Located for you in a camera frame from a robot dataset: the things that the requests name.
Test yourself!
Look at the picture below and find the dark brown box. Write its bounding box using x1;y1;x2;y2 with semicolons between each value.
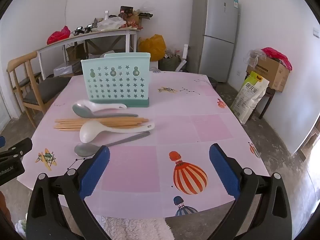
119;6;133;18

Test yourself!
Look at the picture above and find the grey flat box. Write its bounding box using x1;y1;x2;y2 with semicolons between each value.
53;61;83;77

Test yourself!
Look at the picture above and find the green bag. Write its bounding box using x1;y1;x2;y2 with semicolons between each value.
159;55;183;72

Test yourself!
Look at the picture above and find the white fleece cloth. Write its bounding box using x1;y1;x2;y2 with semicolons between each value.
96;215;174;240

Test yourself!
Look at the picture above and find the white plastic bag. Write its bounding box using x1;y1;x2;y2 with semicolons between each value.
97;17;125;30

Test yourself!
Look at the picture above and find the dark wooden stool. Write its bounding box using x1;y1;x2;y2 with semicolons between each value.
259;86;275;119

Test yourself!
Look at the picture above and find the brown cardboard box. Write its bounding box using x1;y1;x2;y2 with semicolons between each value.
65;42;85;62

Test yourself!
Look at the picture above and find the white side table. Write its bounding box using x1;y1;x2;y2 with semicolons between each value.
37;29;140;80

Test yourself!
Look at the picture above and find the wooden chair with grey seat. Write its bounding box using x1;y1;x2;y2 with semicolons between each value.
6;51;73;128
15;72;42;93

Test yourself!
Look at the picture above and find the clear plastic bag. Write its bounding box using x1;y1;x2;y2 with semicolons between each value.
244;49;263;67

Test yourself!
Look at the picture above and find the yellow plastic bag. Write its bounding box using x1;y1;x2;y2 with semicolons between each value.
138;34;167;62

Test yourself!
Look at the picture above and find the silver refrigerator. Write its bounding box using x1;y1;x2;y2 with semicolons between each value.
188;0;239;83

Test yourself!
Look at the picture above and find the large white plastic spoon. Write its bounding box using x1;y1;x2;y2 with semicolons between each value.
79;119;155;144

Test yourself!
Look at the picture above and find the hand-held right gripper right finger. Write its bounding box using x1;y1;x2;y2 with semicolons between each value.
209;143;292;240

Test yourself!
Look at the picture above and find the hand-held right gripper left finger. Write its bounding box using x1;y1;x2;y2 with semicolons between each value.
26;145;112;240

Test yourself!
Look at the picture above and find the white and yellow sack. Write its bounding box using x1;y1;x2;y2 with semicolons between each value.
230;71;270;125

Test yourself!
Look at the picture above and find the thin wall cable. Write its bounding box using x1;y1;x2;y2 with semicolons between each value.
64;0;71;27

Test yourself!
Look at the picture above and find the small white plastic spoon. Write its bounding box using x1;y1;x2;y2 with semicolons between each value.
73;99;127;113

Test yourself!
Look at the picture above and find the mint green utensil holder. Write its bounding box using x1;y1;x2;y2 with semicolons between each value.
80;52;151;108

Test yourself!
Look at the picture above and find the red bag with black items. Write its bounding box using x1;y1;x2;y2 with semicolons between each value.
261;47;292;70

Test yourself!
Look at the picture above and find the bundle of wooden chopsticks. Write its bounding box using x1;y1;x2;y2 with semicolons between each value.
54;117;148;132

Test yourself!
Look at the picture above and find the red plastic bag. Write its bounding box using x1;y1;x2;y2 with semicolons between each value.
47;26;71;45

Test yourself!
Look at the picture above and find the white carton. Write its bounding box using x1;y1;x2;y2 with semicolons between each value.
175;44;189;72

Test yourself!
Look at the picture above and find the metal spoon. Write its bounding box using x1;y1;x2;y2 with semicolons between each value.
72;104;139;119
74;131;151;158

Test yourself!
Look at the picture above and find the crumpled clear packaging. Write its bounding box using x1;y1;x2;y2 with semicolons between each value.
134;4;155;20

